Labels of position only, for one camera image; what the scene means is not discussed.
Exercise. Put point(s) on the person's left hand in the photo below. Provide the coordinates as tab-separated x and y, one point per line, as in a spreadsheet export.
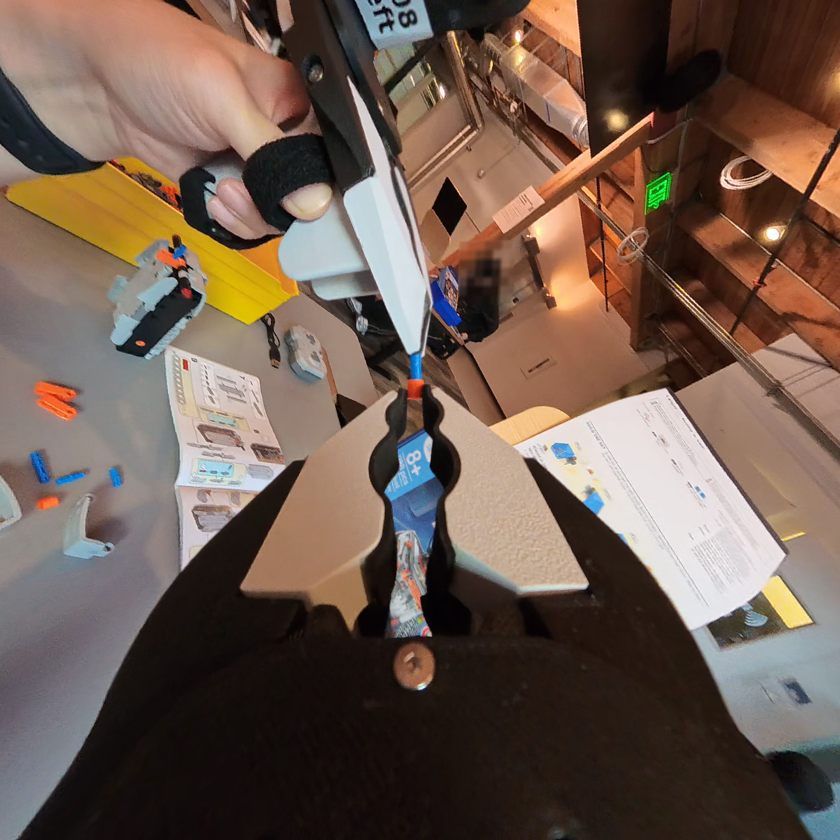
131	79

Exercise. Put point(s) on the wooden post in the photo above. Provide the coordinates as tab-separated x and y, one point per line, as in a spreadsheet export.
590	157

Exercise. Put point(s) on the orange toy bushing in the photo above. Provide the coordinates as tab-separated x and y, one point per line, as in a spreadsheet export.
414	389

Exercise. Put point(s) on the grey desk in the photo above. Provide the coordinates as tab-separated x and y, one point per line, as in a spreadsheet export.
79	623

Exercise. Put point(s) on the blue plastic bin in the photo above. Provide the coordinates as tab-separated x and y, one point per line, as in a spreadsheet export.
446	302

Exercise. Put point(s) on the black wrist band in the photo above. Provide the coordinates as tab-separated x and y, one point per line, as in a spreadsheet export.
33	138

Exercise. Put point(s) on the pile of toy building parts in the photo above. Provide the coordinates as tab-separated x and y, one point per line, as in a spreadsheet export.
151	184

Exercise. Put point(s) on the orange toy beam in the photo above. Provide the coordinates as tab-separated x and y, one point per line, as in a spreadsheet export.
56	391
58	408

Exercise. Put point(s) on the grey remote controller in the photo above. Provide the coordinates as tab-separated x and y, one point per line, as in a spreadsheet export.
305	354

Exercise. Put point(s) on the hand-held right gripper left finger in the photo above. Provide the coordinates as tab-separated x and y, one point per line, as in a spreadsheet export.
315	525

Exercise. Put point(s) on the green exit sign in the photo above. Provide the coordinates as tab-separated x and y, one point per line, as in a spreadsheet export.
659	193

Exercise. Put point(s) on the silver ventilation duct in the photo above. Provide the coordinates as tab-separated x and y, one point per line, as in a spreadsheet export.
544	92

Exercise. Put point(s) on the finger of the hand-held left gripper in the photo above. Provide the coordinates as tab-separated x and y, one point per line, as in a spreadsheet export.
387	262
344	289

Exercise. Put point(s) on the white paper notice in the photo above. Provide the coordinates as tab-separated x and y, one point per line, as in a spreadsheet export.
518	210

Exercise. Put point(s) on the wooden board with instruction poster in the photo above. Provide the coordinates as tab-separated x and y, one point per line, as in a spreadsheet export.
676	499

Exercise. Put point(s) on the grey black toy robot module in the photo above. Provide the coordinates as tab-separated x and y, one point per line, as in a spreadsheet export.
157	308

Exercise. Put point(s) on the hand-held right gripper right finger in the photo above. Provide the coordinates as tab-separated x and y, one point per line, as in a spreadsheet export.
512	525

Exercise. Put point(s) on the black rectangular panel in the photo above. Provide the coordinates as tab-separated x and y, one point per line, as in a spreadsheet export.
623	72

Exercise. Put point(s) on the yellow plastic bin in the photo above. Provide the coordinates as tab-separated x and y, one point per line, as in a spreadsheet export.
223	275

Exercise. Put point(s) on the orange toy peg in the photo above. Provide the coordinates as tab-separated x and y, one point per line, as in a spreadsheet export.
47	503

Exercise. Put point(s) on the blue robot kit box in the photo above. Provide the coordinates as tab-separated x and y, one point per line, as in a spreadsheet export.
410	499

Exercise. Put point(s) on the open instruction booklet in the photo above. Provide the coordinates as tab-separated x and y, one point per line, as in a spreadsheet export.
223	420

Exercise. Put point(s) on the grey curved toy panel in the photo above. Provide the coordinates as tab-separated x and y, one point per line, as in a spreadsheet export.
8	505
79	541

